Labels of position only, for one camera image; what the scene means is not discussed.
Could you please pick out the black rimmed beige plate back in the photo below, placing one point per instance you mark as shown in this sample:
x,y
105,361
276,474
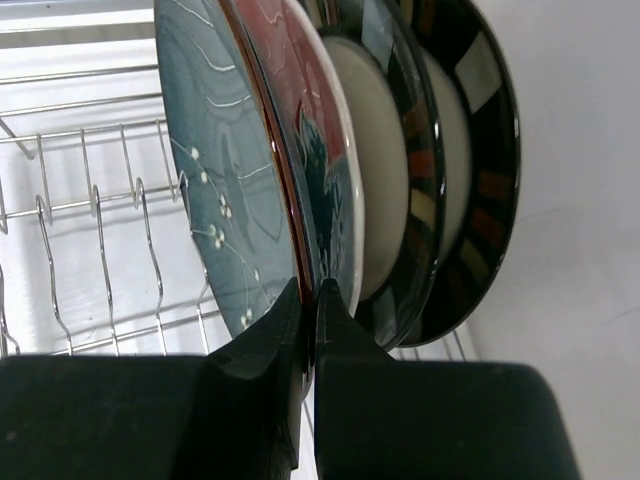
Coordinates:
x,y
400,153

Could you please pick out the black rimmed beige plate front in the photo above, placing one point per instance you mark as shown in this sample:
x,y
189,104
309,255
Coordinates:
x,y
459,40

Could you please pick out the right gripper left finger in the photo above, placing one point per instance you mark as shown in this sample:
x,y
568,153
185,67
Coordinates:
x,y
232,414

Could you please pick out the dark teal plate front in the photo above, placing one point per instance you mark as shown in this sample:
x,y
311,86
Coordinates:
x,y
245,194

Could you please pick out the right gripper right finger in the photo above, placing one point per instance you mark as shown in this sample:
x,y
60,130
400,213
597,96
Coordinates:
x,y
377,417

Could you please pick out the red teal floral plate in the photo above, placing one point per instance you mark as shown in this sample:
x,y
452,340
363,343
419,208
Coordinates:
x,y
313,102

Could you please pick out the black rimmed beige plate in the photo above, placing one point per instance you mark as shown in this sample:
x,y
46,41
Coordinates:
x,y
459,40
400,153

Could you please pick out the white wire dish rack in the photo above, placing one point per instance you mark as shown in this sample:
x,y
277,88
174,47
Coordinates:
x,y
96,253

